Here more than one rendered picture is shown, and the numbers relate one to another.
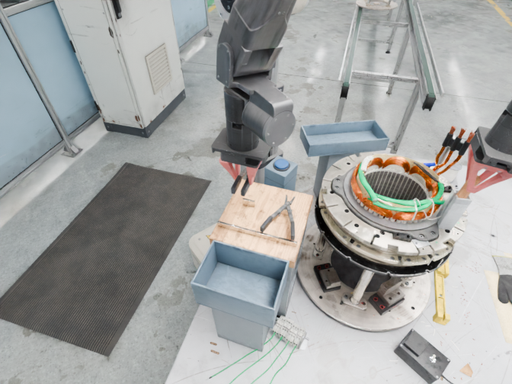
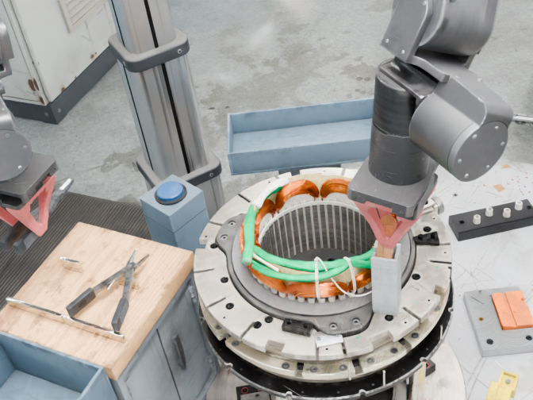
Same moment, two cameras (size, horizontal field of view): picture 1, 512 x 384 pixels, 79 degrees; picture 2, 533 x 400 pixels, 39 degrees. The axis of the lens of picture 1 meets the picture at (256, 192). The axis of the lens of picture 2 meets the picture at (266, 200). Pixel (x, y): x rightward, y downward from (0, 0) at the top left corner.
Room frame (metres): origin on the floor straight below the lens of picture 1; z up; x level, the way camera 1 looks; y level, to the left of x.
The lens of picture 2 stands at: (-0.15, -0.39, 1.77)
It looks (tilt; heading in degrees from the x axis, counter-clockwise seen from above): 42 degrees down; 12
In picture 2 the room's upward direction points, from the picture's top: 9 degrees counter-clockwise
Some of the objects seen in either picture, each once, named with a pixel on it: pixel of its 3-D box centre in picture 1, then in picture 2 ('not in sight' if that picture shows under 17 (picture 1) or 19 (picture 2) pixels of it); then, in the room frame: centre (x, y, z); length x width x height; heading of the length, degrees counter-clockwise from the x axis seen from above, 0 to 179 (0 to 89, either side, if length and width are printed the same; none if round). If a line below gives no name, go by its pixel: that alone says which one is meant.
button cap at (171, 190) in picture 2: (281, 164); (170, 190); (0.68, -0.07, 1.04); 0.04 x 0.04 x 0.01
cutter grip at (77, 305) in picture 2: (266, 223); (81, 301); (0.42, -0.02, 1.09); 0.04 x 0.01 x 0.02; 146
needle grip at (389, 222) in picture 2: (467, 188); (385, 240); (0.41, -0.40, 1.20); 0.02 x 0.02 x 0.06
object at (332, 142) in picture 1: (335, 167); (312, 191); (0.81, -0.27, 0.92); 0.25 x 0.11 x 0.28; 98
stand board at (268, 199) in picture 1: (264, 219); (95, 293); (0.47, -0.02, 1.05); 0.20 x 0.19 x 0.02; 161
